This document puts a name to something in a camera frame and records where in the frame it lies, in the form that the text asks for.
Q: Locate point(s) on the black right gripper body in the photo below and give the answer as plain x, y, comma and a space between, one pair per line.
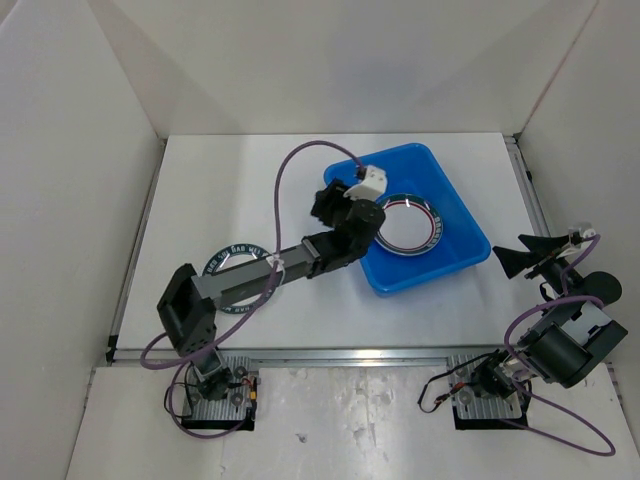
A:
538, 260

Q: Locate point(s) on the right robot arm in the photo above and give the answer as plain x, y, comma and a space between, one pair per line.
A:
562, 340

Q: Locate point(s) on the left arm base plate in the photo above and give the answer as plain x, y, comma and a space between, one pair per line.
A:
223, 399

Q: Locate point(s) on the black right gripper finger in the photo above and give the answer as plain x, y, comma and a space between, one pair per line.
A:
544, 245
514, 262

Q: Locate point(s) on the blue plastic bin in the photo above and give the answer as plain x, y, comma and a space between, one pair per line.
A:
412, 168

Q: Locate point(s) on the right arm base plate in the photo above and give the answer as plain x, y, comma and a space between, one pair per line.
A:
488, 399

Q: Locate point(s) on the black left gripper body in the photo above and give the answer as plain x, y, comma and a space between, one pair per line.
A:
326, 204

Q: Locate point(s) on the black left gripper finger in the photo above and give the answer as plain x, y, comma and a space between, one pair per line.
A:
329, 210
337, 188

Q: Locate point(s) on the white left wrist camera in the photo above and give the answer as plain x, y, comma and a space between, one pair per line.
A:
372, 184

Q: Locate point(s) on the green rimmed plate left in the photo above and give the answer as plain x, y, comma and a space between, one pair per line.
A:
234, 255

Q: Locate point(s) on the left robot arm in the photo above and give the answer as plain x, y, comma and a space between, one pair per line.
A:
189, 304

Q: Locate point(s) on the aluminium table frame rail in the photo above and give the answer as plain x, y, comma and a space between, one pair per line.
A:
216, 190

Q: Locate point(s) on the red and green rimmed plate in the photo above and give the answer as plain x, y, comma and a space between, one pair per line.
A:
412, 226

